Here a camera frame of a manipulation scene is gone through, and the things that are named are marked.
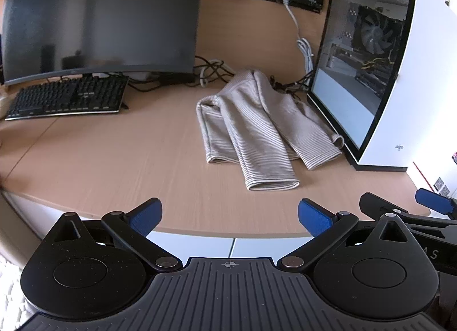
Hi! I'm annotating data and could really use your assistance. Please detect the beige striped sweater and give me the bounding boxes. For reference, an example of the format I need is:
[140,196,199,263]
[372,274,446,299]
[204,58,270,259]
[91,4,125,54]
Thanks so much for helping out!
[196,70,345,192]

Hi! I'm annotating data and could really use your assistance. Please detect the white box with labels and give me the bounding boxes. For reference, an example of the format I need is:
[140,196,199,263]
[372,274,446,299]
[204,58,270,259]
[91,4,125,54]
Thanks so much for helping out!
[407,161,457,218]

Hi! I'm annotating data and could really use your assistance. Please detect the black curved monitor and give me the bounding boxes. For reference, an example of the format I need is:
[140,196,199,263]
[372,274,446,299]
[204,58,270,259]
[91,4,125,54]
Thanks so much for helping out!
[2,0,206,87]

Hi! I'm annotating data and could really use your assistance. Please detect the thick white power cable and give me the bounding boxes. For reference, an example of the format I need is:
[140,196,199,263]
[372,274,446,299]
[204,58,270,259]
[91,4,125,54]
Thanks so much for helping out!
[276,0,315,86]

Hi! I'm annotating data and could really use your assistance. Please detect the white glass-sided computer case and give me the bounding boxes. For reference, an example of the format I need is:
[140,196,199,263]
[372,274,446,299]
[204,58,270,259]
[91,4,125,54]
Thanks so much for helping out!
[307,0,457,174]

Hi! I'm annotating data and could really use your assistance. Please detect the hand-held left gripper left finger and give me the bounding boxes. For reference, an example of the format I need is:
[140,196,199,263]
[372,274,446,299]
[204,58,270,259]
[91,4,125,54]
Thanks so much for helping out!
[45,198,183,273]

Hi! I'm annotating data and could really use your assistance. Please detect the black cable bundle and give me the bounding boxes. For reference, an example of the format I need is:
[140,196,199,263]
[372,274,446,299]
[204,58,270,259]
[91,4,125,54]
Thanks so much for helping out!
[129,55,315,95]

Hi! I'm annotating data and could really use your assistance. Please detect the black keyboard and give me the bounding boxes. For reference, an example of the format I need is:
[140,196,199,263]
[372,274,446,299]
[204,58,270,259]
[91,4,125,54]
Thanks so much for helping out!
[4,76,130,122]

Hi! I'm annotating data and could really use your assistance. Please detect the white quilted mattress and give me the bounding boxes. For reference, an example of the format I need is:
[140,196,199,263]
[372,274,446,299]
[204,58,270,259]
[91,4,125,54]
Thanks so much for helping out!
[0,250,33,322]

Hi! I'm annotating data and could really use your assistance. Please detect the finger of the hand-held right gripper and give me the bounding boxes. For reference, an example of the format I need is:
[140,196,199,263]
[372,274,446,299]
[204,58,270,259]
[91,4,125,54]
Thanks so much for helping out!
[415,188,457,218]
[359,192,457,233]

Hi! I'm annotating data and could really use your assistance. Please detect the thin white cable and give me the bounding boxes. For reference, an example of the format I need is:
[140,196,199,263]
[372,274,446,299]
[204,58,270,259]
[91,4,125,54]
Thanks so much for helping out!
[199,60,235,87]

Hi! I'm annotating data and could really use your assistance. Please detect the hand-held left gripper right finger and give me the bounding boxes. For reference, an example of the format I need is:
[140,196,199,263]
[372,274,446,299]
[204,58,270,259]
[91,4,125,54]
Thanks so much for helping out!
[276,198,420,274]

